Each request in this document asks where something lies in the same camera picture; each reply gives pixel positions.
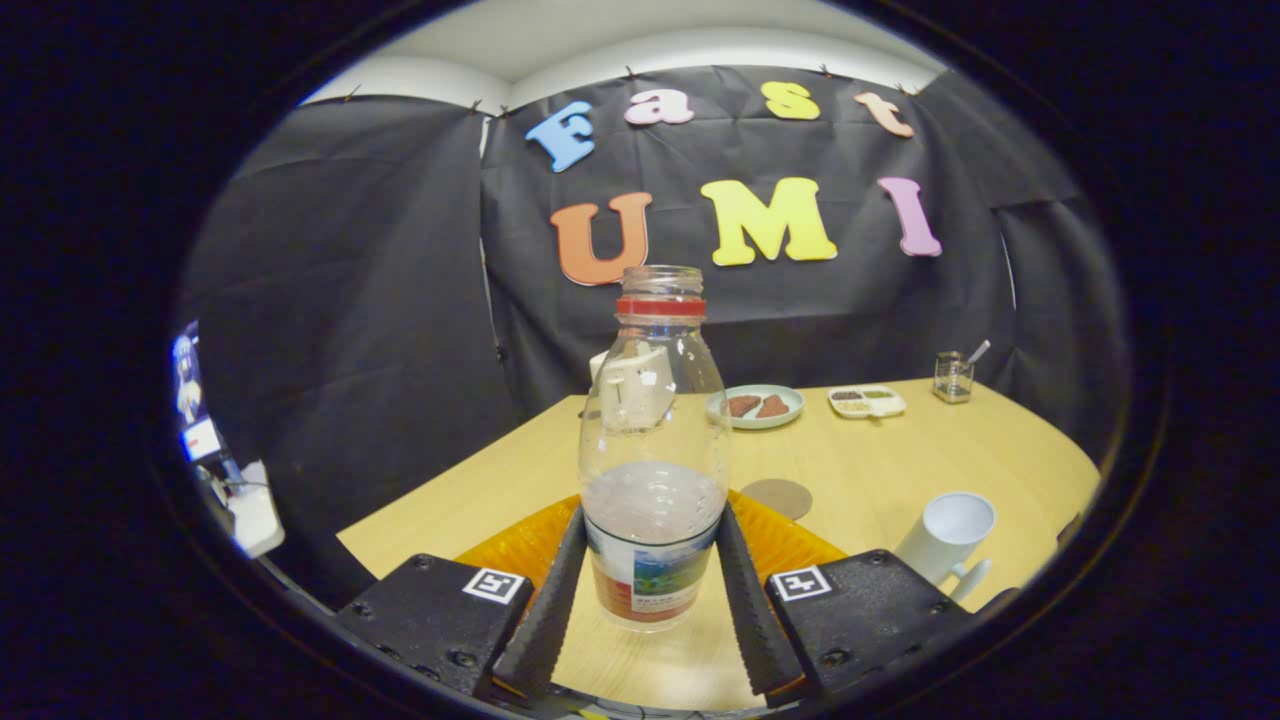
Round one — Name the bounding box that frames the white cup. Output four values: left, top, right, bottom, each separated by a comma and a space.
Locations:
893, 491, 998, 603

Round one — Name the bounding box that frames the pale green plate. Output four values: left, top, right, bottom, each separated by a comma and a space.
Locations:
706, 385, 805, 431

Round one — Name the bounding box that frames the black backdrop cloth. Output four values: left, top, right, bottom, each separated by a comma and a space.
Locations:
180, 65, 1131, 611

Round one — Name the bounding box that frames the white toaster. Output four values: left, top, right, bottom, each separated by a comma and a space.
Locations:
588, 345, 681, 436

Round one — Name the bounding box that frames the white divided snack tray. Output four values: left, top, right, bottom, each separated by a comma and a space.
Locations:
828, 386, 907, 420

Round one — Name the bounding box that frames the wooden table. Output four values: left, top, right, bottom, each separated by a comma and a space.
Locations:
335, 378, 1101, 713

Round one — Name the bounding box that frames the clear plastic juice bottle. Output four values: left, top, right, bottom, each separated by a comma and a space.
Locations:
578, 265, 733, 634

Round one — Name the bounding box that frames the brown round coaster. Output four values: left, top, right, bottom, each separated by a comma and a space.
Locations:
740, 478, 814, 522

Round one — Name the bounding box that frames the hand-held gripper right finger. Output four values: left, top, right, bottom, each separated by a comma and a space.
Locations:
715, 490, 976, 701

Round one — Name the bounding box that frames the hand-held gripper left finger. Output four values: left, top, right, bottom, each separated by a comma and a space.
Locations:
335, 493, 591, 701

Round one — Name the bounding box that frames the small glass jar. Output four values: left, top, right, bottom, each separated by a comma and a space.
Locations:
933, 351, 975, 404

